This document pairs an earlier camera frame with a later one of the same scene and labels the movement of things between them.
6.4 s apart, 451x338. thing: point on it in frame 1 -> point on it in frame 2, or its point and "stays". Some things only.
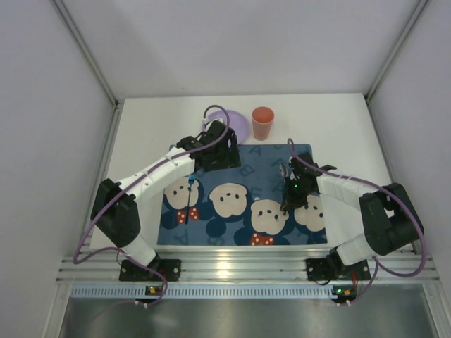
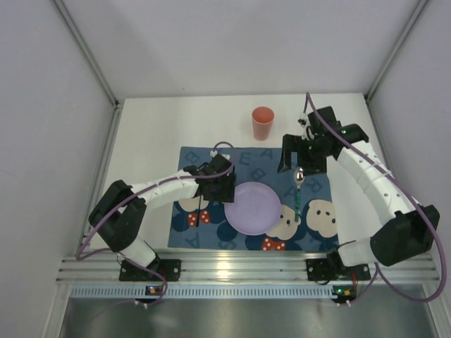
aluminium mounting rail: (105, 269) stays
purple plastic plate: (237, 124) -> (256, 209)
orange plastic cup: (262, 118) stays
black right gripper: (292, 193) -> (304, 151)
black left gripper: (227, 152) -> (221, 190)
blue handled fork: (192, 178) -> (199, 210)
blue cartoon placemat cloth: (239, 205) stays
